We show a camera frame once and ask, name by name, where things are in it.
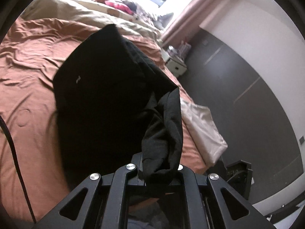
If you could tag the folded beige cloth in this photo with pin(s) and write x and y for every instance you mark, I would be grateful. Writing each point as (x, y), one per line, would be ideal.
(199, 122)

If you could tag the white bedside cabinet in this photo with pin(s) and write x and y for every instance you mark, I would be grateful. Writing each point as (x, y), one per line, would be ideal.
(174, 64)

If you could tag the pink plush toy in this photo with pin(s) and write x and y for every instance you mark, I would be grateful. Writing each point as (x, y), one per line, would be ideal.
(118, 4)

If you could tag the brown bed duvet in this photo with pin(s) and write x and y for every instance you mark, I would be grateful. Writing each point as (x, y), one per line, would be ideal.
(31, 53)

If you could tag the black button-up jacket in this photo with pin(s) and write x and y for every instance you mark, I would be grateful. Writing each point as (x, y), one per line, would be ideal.
(113, 102)

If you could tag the right pink curtain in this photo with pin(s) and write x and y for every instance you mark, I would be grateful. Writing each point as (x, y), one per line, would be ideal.
(187, 24)

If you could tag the beige blanket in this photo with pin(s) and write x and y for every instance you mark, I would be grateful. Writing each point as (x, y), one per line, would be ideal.
(70, 10)

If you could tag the white cup on cabinet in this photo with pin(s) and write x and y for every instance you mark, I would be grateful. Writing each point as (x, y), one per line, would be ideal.
(172, 51)

